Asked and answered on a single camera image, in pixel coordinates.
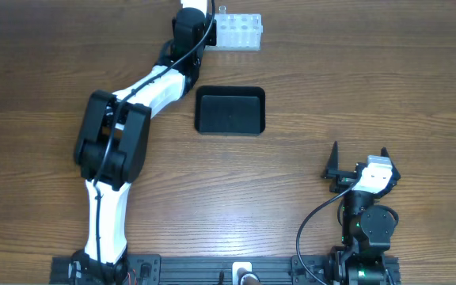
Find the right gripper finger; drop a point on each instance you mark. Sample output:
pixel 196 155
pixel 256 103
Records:
pixel 386 153
pixel 333 158

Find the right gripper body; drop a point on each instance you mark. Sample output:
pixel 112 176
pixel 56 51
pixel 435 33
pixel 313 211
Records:
pixel 343 180

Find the clear test tube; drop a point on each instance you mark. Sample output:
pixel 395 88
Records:
pixel 223 10

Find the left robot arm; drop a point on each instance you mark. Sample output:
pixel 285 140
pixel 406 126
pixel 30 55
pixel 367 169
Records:
pixel 113 221

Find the black tray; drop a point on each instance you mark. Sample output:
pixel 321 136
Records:
pixel 230 112

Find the white test tube rack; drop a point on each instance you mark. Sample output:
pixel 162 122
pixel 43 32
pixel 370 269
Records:
pixel 238 33

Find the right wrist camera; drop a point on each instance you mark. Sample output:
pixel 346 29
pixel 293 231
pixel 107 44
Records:
pixel 376 174

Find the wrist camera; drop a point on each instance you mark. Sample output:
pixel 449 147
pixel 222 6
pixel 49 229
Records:
pixel 376 174
pixel 194 4

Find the mounting rail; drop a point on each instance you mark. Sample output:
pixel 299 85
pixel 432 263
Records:
pixel 196 271

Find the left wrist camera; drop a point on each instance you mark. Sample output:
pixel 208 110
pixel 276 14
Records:
pixel 194 4

